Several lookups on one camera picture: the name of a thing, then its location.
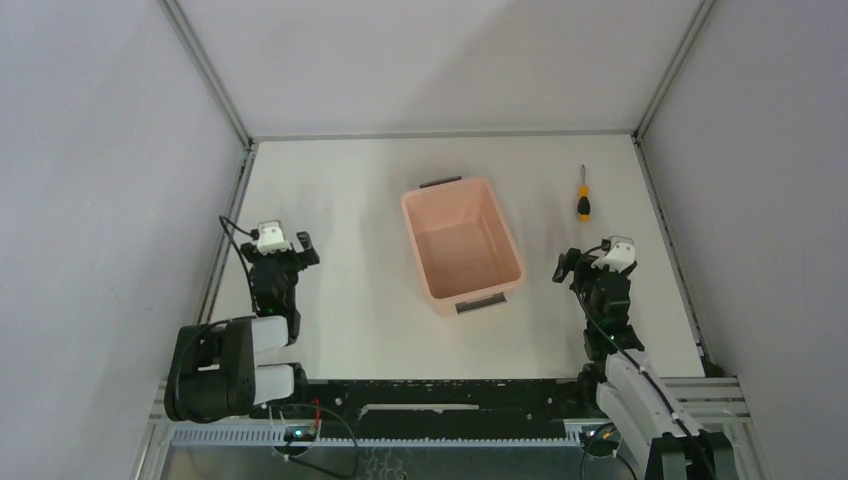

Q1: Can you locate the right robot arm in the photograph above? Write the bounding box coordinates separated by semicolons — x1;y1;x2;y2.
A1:
552;239;738;479

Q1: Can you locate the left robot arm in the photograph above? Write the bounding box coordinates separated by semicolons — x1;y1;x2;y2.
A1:
164;227;320;424

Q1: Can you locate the orange black screwdriver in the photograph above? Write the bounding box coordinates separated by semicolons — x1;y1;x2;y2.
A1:
577;165;591;222

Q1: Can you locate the pink plastic bin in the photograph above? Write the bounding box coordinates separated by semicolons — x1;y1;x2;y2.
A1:
401;176;526;317

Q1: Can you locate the small electronics board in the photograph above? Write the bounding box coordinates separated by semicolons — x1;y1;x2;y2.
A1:
283;426;318;444

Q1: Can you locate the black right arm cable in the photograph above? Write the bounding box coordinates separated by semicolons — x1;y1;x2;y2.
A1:
574;291;720;480

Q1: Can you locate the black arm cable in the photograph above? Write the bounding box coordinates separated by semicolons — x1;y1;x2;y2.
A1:
218;215;261;313
574;291;720;480

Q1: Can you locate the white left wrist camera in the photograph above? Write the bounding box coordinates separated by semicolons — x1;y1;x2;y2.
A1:
256;220;292;255

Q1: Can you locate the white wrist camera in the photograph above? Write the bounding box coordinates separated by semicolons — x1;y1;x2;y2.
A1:
256;220;292;255
591;235;637;275

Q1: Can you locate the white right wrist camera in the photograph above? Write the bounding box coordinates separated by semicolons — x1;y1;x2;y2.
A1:
591;235;637;275

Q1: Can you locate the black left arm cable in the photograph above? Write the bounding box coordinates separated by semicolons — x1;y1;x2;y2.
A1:
218;215;261;313

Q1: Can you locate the black mounting rail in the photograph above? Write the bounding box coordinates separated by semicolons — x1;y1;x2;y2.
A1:
287;379;603;441

